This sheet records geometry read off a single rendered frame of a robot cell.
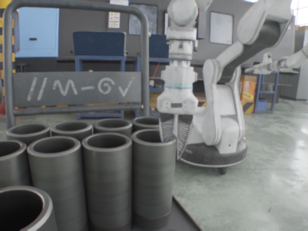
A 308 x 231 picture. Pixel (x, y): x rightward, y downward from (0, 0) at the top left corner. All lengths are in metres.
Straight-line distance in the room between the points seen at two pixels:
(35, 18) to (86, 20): 0.84
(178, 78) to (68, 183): 0.35
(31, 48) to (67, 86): 3.02
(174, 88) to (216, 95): 0.91
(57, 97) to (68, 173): 0.41
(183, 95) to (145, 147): 0.16
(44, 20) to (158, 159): 3.50
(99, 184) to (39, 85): 0.48
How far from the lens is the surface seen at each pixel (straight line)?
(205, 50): 3.96
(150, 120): 0.76
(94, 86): 0.85
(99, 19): 3.74
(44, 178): 0.50
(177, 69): 0.49
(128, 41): 3.62
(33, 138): 0.62
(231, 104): 1.46
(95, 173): 0.51
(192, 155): 1.40
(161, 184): 0.57
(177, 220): 0.71
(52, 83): 0.85
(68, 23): 3.79
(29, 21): 3.92
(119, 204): 0.56
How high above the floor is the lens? 0.72
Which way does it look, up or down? 14 degrees down
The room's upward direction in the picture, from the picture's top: 3 degrees clockwise
